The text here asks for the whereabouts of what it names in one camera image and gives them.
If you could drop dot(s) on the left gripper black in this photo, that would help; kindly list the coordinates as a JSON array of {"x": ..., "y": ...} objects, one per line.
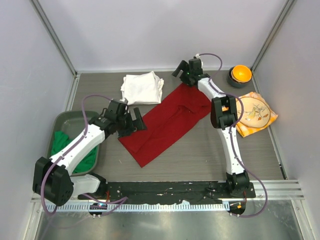
[{"x": 123, "y": 133}]

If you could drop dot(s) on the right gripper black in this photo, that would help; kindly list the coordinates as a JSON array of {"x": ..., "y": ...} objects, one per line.
[{"x": 181, "y": 66}]

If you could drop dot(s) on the red t-shirt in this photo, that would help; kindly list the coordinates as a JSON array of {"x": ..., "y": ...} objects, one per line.
[{"x": 166, "y": 123}]

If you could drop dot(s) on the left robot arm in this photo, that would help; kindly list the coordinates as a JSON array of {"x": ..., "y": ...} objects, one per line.
[{"x": 53, "y": 177}]

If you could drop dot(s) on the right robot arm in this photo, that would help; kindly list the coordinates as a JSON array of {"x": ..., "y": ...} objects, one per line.
[{"x": 223, "y": 117}]

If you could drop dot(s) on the folded white t-shirt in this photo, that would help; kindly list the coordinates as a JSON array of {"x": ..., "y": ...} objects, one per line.
[{"x": 143, "y": 89}]

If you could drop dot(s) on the orange bowl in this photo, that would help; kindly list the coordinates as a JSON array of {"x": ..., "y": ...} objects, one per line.
[{"x": 241, "y": 74}]

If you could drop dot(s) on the grey plastic tray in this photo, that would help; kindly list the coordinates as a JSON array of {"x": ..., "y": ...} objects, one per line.
[{"x": 67, "y": 126}]

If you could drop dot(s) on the embroidered round plate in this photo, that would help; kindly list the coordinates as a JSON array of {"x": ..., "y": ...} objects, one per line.
[{"x": 256, "y": 114}]

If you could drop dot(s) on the orange checkered cloth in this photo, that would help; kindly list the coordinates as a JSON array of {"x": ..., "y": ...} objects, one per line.
[{"x": 246, "y": 131}]

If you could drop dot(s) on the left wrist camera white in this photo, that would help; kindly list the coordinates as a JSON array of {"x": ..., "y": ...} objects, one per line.
[{"x": 124, "y": 101}]

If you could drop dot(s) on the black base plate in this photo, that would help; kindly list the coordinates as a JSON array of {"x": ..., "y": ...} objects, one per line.
[{"x": 172, "y": 192}]

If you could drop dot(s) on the white slotted cable duct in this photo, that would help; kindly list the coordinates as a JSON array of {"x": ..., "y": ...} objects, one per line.
[{"x": 181, "y": 207}]

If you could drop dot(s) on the aluminium rail frame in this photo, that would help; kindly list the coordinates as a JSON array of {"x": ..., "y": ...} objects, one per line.
[{"x": 275, "y": 190}]

